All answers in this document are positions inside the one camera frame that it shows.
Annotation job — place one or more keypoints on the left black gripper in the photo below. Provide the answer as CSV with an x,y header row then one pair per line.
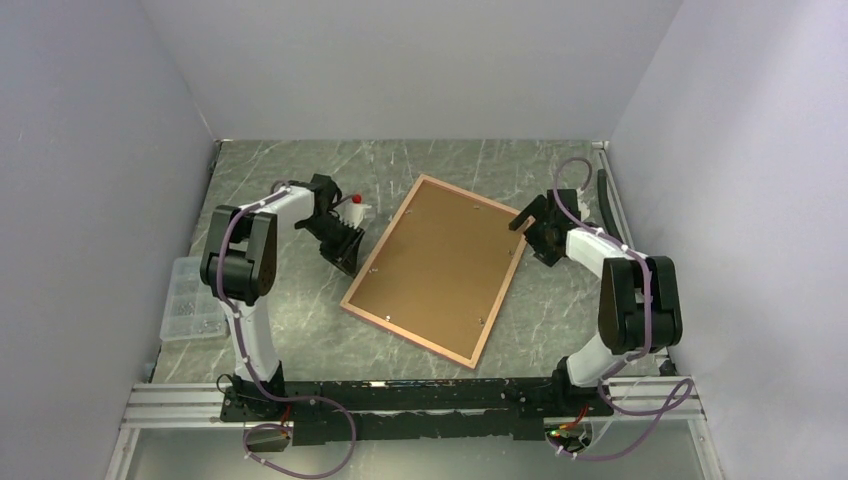
x,y
345,256

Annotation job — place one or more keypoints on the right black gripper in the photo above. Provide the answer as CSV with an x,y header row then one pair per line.
x,y
545,253

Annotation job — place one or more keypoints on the pink wooden picture frame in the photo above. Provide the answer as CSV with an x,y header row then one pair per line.
x,y
424,338

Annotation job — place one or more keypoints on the brown backing board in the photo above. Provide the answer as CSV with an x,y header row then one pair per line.
x,y
437,265

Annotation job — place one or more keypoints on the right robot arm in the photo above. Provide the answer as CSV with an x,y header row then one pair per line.
x,y
639,308

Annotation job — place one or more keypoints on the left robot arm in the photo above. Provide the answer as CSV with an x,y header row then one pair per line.
x,y
240,260

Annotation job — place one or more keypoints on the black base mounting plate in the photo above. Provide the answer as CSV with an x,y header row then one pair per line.
x,y
342,426

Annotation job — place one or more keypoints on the clear plastic screw box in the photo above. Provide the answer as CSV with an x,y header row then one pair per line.
x,y
191,312

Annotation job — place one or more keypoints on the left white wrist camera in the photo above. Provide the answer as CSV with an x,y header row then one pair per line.
x,y
353,211

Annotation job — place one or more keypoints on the aluminium extrusion rail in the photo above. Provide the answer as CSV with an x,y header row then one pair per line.
x,y
206,404

